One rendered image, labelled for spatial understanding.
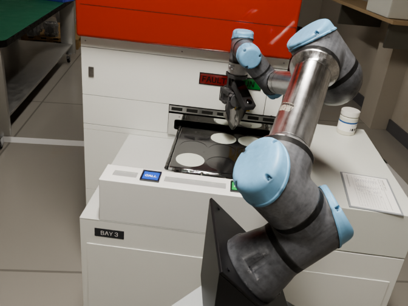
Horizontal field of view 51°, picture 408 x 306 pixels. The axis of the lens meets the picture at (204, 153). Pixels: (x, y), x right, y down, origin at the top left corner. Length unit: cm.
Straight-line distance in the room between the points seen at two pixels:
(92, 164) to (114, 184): 74
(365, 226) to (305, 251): 47
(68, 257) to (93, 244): 111
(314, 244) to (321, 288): 58
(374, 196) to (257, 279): 60
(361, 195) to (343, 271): 24
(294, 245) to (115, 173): 62
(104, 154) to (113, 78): 35
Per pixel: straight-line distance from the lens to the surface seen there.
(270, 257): 86
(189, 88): 174
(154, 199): 124
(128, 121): 184
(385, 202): 134
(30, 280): 238
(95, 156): 195
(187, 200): 122
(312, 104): 92
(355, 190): 135
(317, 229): 83
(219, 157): 154
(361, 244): 134
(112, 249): 138
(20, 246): 260
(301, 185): 78
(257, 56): 140
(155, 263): 137
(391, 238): 135
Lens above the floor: 159
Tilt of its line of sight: 26 degrees down
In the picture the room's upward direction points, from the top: 6 degrees clockwise
